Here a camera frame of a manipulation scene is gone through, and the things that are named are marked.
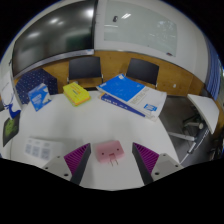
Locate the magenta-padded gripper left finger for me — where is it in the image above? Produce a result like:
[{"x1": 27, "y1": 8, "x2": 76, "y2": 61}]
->
[{"x1": 41, "y1": 142, "x2": 93, "y2": 186}]

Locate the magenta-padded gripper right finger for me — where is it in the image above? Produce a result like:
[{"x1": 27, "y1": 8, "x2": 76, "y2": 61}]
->
[{"x1": 131, "y1": 142, "x2": 185, "y2": 186}]

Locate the pink charger block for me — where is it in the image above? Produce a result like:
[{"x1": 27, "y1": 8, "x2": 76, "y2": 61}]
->
[{"x1": 95, "y1": 139, "x2": 126, "y2": 167}]

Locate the white power strip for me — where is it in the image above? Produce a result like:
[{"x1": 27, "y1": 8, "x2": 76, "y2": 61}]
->
[{"x1": 23, "y1": 136, "x2": 65, "y2": 162}]

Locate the dark blue book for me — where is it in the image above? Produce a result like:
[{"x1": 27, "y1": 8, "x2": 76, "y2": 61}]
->
[{"x1": 99, "y1": 92, "x2": 158, "y2": 122}]

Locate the yellow box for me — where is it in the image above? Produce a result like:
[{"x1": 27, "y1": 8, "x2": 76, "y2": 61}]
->
[{"x1": 62, "y1": 81, "x2": 92, "y2": 108}]

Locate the blue and white book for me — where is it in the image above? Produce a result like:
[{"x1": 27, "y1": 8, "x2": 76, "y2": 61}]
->
[{"x1": 96, "y1": 73, "x2": 168, "y2": 118}]

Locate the black mouse pad green print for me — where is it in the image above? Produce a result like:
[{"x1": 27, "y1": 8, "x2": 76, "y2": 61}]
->
[{"x1": 2, "y1": 111, "x2": 22, "y2": 148}]

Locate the white side table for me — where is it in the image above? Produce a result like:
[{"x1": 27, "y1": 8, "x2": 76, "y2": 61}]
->
[{"x1": 167, "y1": 93, "x2": 221, "y2": 155}]

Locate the black chair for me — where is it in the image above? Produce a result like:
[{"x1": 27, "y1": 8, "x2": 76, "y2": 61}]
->
[
  {"x1": 67, "y1": 55, "x2": 104, "y2": 89},
  {"x1": 125, "y1": 57, "x2": 161, "y2": 90}
]

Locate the dark blue dotted bag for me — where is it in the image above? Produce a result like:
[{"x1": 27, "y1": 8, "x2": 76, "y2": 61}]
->
[{"x1": 14, "y1": 67, "x2": 60, "y2": 105}]

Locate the blue curtain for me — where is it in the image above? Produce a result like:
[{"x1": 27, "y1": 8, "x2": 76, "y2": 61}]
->
[{"x1": 205, "y1": 39, "x2": 224, "y2": 102}]

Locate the glass whiteboard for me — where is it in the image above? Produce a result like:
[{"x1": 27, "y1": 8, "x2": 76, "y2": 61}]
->
[{"x1": 103, "y1": 0, "x2": 179, "y2": 58}]

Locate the large black wall screen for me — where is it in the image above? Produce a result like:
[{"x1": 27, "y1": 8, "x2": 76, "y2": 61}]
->
[{"x1": 11, "y1": 0, "x2": 100, "y2": 78}]

